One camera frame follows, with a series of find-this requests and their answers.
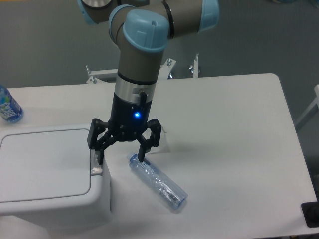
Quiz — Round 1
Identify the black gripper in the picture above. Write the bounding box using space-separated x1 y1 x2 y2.
87 92 162 165

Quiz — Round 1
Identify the white trash can lid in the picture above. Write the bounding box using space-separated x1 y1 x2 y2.
0 129 91 203

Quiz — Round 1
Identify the white plastic trash can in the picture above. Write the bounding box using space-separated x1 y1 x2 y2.
0 124 112 231

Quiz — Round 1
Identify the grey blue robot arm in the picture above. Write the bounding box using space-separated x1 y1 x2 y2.
78 0 220 164

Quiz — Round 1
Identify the crumpled white paper wrapper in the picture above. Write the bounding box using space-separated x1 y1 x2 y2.
148 127 168 154

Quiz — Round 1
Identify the clear empty plastic bottle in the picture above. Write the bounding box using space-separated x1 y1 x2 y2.
127 152 188 211

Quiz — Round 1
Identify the blue labelled water bottle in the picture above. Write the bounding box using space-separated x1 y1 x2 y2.
0 85 24 123

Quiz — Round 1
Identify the black clamp at table edge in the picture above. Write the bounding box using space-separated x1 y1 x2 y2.
301 201 319 228

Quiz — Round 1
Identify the white frame at right edge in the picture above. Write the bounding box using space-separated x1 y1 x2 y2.
295 85 319 132

